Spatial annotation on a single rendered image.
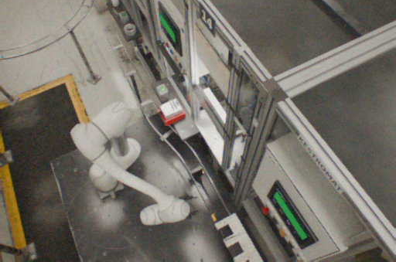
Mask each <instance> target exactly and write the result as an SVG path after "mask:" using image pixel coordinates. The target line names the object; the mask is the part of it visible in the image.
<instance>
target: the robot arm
mask: <svg viewBox="0 0 396 262"><path fill-rule="evenodd" d="M131 116H132V114H131V110H130V109H129V107H128V106H126V104H124V103H123V102H114V103H112V104H110V105H108V106H106V108H105V109H102V111H101V112H100V113H98V114H97V115H96V116H95V117H94V118H93V120H91V121H90V122H89V123H87V124H85V123H79V124H77V125H76V127H74V128H73V130H72V131H71V132H70V133H71V135H72V138H73V141H74V143H75V144H76V146H77V148H79V151H81V152H82V153H83V155H85V156H86V158H89V160H90V161H91V162H93V163H94V164H93V165H92V166H91V168H90V180H91V181H92V182H93V184H94V185H95V186H96V187H97V190H98V192H99V194H100V199H104V198H105V197H107V196H109V195H111V197H112V199H116V195H115V193H116V192H117V191H119V190H121V189H124V186H123V184H122V183H124V184H126V185H128V186H131V187H133V188H134V189H137V190H139V191H141V192H143V193H146V194H148V195H149V196H151V197H152V198H154V199H155V200H156V201H157V202H158V204H155V205H152V206H148V207H146V208H144V209H143V210H142V211H141V220H142V223H144V224H145V225H157V224H160V223H174V222H177V221H180V220H183V219H192V216H193V215H195V214H196V213H198V212H200V211H193V212H189V204H188V203H187V202H186V201H188V200H189V199H195V198H198V197H193V196H189V194H184V195H182V196H180V197H174V196H173V195H167V194H165V193H164V192H163V191H162V190H160V189H158V188H157V187H155V186H153V185H151V183H147V182H146V181H144V180H141V179H140V178H138V177H137V176H134V175H133V174H131V173H130V172H126V171H125V170H126V169H127V168H128V167H129V166H130V165H131V164H132V163H133V162H134V161H135V160H136V159H137V157H138V156H139V155H140V151H141V147H140V144H139V143H138V142H137V141H136V140H135V139H133V138H126V133H125V129H126V126H127V124H128V122H129V120H130V119H131ZM108 140H109V141H110V143H111V145H112V148H111V151H110V153H109V151H108V149H107V148H106V147H105V143H106V142H107V141H108ZM184 197H185V199H184V200H182V198H184ZM187 216H189V217H187Z"/></svg>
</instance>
